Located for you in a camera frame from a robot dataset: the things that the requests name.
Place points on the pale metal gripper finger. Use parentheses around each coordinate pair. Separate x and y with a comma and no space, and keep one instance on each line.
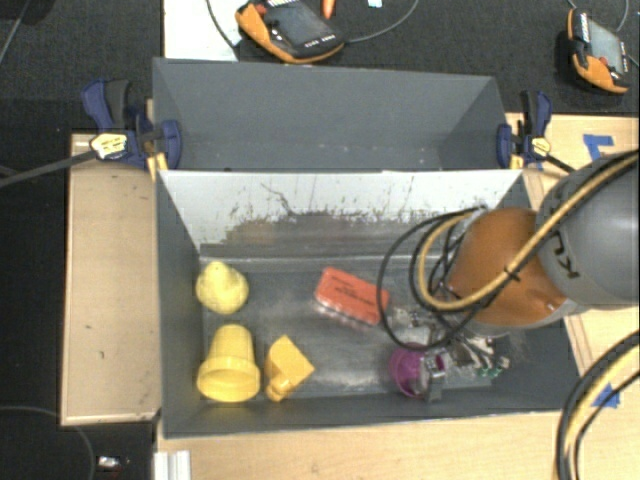
(421,379)
(436,380)

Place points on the yellow plastic cup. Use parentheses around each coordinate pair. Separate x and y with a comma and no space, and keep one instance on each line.
(229,363)

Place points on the purple plastic cup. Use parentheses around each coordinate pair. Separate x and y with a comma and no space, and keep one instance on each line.
(402,368)

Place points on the yellow wedge-shaped block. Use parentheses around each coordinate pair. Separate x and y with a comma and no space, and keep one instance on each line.
(287,365)

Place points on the pale wood board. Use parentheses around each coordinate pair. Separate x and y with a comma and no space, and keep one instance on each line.
(110,288)

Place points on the orange-red flat packet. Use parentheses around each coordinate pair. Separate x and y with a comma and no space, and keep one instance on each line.
(350,295)

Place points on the grey metal bin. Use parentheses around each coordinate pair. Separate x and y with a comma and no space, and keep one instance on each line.
(320,118)

